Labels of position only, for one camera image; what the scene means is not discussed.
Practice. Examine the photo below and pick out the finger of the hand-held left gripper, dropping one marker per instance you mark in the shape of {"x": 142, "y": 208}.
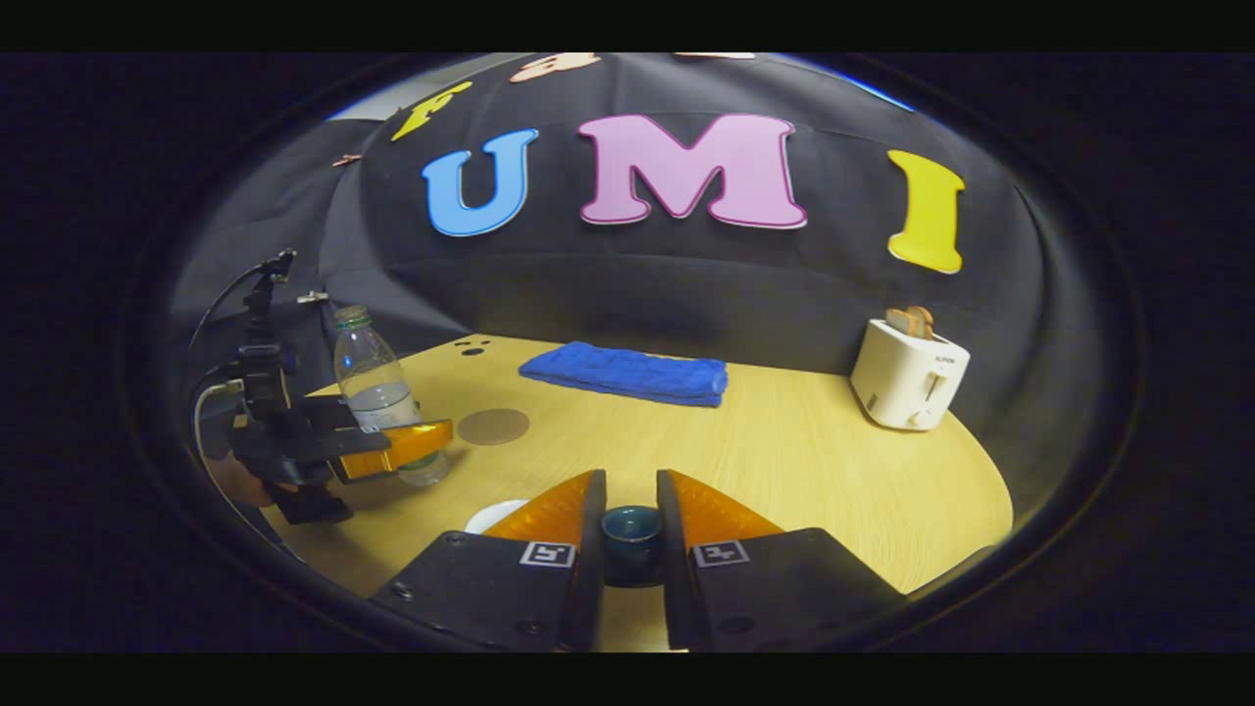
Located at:
{"x": 338, "y": 414}
{"x": 392, "y": 451}

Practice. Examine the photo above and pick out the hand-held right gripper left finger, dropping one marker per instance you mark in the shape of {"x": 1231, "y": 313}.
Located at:
{"x": 490, "y": 593}

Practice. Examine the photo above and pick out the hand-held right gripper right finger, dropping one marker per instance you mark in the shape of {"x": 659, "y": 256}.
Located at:
{"x": 775, "y": 588}

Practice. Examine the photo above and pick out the clear plastic water bottle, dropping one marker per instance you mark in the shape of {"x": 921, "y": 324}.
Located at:
{"x": 373, "y": 378}

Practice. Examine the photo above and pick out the white teacup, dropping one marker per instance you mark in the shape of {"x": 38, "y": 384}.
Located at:
{"x": 490, "y": 515}

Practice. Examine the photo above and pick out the round brown coaster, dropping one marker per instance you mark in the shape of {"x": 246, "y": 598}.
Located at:
{"x": 493, "y": 427}

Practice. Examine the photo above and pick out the dark blue teacup lid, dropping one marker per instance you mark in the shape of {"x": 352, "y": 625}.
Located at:
{"x": 630, "y": 534}

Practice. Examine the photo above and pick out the silver cloth clip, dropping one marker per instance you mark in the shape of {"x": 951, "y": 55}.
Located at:
{"x": 314, "y": 295}

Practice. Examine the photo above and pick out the white toaster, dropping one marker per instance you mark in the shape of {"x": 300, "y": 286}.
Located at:
{"x": 902, "y": 378}

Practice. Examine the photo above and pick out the folded blue towel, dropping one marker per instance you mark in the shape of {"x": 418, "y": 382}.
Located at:
{"x": 627, "y": 373}

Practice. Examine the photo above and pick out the toasted bread slice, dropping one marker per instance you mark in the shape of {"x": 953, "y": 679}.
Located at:
{"x": 898, "y": 321}
{"x": 922, "y": 321}

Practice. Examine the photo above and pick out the black backdrop cloth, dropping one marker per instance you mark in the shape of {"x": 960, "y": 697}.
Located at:
{"x": 686, "y": 284}

